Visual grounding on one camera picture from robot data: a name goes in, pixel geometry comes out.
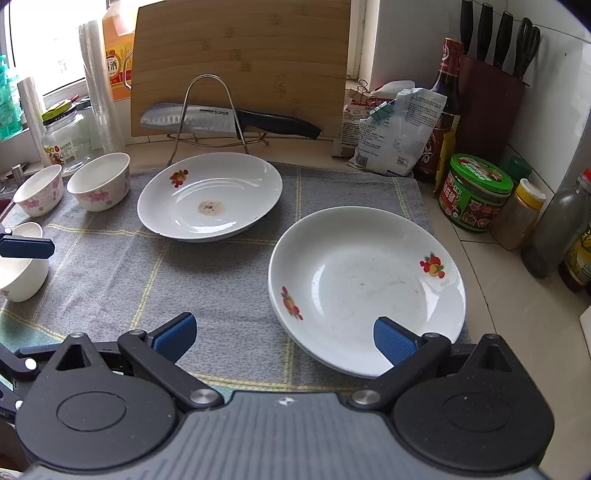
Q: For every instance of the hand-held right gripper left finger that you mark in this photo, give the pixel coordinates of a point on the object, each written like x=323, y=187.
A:
x=175, y=339

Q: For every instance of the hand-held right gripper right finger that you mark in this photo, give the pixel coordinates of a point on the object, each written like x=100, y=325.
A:
x=392, y=344

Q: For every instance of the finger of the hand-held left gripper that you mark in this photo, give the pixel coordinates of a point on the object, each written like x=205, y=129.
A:
x=18, y=362
x=25, y=247

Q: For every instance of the white bowl pink flowers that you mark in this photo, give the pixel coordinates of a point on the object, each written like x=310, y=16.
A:
x=99, y=182
x=39, y=189
x=18, y=279

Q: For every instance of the white floral plate brown stain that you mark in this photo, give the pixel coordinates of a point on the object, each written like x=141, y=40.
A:
x=231, y=194

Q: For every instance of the grey teal checked towel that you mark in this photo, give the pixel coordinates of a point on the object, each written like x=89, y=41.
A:
x=207, y=286

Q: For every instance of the metal soap dispenser knob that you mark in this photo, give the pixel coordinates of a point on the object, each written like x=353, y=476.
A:
x=17, y=171

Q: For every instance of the glass jar with lid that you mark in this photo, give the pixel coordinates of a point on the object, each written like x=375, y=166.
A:
x=62, y=138

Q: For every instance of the green dish soap bottle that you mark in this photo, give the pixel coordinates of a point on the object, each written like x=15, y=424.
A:
x=9, y=101

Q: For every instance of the tall plastic wrap roll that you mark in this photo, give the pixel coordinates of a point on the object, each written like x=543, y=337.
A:
x=99, y=92

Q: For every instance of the green lid sauce jar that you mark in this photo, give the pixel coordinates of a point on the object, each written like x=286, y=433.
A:
x=475, y=194

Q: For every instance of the yellow lid spice jar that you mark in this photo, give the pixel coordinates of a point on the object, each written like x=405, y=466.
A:
x=515, y=217

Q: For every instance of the white plastic box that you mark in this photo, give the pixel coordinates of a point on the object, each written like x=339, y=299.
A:
x=585, y=323

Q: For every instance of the yellow seasoning packet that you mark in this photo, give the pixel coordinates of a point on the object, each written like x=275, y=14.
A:
x=445, y=157

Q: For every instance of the dark bottle red cap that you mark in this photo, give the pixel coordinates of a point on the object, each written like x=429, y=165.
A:
x=551, y=226

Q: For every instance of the window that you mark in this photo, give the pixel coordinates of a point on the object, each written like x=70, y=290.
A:
x=55, y=46

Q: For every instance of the yellow label bottle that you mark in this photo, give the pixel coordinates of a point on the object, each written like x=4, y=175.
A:
x=577, y=258

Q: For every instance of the orange oil bottle yellow cap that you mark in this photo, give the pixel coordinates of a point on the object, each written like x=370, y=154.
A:
x=117, y=60

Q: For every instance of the crumpled white seasoning bag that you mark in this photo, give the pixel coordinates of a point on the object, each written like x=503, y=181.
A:
x=401, y=134

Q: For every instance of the green cap bottle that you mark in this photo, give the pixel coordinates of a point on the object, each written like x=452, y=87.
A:
x=519, y=168

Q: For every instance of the white red packet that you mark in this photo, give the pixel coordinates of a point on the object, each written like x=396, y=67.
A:
x=353, y=129

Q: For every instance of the teal clip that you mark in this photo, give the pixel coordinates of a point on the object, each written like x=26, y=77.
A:
x=381, y=114

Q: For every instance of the dark soy sauce bottle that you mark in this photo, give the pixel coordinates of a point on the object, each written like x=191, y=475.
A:
x=445, y=92

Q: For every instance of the dark brown knife block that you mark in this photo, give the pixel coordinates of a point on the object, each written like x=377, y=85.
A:
x=489, y=101

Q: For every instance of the bamboo cutting board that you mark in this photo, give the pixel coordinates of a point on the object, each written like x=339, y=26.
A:
x=240, y=60

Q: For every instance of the black kitchen scissors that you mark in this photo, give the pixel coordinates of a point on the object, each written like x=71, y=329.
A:
x=526, y=46

